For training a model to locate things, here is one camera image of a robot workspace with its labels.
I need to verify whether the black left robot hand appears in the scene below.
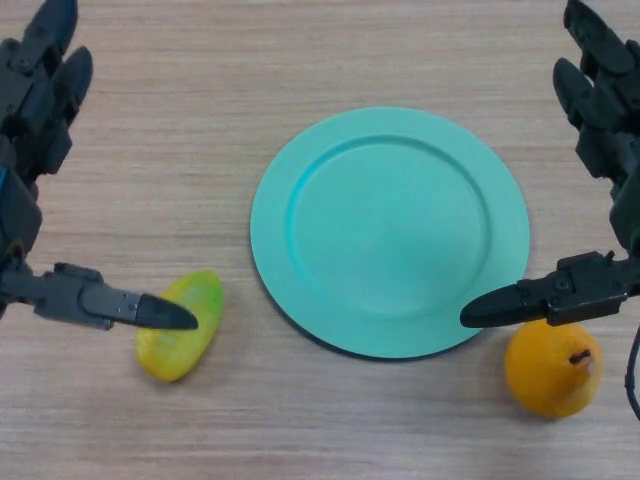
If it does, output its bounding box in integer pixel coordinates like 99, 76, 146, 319
0, 0, 199, 332

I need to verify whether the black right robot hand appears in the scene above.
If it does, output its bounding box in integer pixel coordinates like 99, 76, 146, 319
458, 0, 640, 330

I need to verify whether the yellow green starfruit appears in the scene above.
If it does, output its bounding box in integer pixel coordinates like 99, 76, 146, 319
134, 268, 224, 384

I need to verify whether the green round plate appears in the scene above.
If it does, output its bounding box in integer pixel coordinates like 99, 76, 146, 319
249, 105, 531, 360

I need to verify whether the orange pear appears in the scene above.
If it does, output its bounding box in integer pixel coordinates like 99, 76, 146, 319
503, 319, 604, 419

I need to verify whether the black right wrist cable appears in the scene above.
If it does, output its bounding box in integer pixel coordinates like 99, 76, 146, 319
623, 324, 640, 421

